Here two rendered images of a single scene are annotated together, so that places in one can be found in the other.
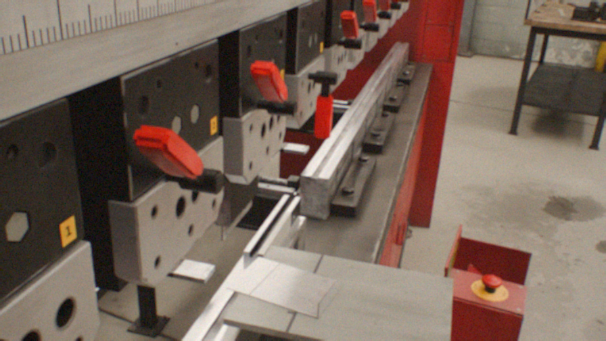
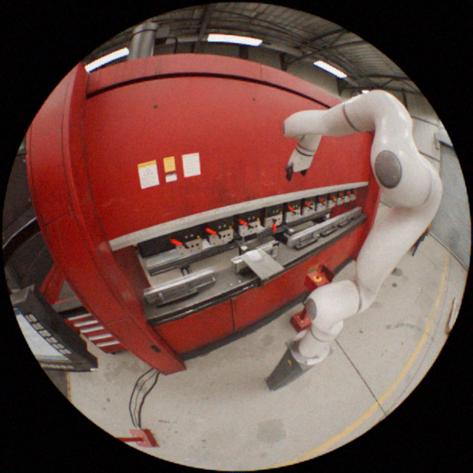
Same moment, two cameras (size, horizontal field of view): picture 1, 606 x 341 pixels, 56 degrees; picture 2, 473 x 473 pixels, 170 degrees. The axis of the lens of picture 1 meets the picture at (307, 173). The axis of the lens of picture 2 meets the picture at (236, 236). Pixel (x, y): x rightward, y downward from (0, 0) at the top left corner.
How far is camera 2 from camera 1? 0.70 m
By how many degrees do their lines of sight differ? 43
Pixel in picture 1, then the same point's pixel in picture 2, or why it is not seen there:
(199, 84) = (226, 222)
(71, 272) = (198, 240)
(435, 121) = (365, 232)
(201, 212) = (226, 239)
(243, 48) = (240, 216)
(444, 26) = (371, 206)
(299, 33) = (266, 211)
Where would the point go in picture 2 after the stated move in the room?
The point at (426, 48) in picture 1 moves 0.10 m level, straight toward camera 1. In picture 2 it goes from (366, 210) to (365, 212)
